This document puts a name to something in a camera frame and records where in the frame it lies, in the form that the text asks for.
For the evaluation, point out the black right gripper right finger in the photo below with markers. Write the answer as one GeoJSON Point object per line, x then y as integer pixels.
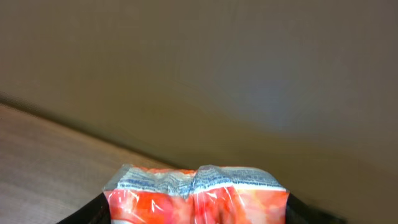
{"type": "Point", "coordinates": [298, 212]}

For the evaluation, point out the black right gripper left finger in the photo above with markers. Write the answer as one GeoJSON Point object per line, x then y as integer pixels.
{"type": "Point", "coordinates": [94, 212]}

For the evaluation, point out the red small carton box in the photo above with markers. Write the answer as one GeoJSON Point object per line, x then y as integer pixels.
{"type": "Point", "coordinates": [210, 194]}

